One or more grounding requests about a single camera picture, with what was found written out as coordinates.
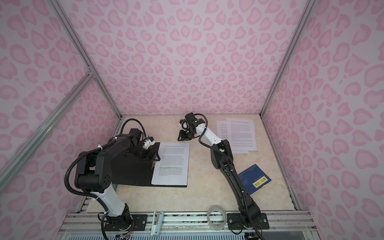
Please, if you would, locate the diagonal aluminium frame bar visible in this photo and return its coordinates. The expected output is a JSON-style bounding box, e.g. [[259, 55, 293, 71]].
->
[[1, 71, 94, 193]]

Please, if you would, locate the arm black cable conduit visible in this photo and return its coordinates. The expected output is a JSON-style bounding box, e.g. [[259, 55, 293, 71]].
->
[[64, 118, 148, 211], [193, 113, 265, 240]]

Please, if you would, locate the aluminium corner post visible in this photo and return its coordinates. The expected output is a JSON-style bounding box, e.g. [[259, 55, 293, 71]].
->
[[260, 0, 319, 119], [48, 0, 123, 120]]

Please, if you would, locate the blue booklet with yellow label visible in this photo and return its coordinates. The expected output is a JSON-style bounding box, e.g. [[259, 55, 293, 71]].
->
[[239, 164, 272, 195]]

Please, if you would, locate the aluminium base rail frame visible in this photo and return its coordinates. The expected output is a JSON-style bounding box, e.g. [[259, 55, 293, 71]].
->
[[56, 211, 320, 240]]

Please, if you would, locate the white folder with black inside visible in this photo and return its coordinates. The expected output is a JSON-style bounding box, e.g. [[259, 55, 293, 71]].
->
[[109, 141, 190, 188]]

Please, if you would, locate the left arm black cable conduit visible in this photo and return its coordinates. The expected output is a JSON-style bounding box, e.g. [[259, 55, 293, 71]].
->
[[64, 118, 148, 211]]

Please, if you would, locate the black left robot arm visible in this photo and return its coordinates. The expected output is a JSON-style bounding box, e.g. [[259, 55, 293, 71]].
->
[[75, 129, 160, 231]]

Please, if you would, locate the printed paper sheet green highlight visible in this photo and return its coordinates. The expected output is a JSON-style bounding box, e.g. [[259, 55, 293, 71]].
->
[[151, 143, 190, 188]]

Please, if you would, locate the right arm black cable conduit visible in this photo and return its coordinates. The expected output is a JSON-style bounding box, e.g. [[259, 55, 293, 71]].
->
[[193, 113, 265, 240]]

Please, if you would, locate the clear tape roll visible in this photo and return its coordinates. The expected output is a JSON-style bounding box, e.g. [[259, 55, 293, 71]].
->
[[207, 205, 228, 231]]

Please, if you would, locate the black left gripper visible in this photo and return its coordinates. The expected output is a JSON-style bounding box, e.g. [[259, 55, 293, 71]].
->
[[128, 145, 161, 161]]

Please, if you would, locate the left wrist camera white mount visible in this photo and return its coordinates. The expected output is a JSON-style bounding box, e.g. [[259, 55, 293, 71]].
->
[[142, 136, 156, 150]]

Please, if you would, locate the right back aluminium corner post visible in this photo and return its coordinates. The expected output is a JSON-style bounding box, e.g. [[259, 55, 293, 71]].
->
[[260, 0, 319, 119]]

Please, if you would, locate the left back aluminium corner post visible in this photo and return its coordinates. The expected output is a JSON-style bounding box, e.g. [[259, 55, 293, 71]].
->
[[48, 0, 123, 120]]

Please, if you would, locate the silver metal folder clip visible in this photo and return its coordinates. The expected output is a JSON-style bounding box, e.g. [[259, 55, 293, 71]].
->
[[152, 150, 161, 169]]

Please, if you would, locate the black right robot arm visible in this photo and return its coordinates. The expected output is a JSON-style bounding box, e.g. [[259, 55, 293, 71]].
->
[[178, 113, 261, 230]]

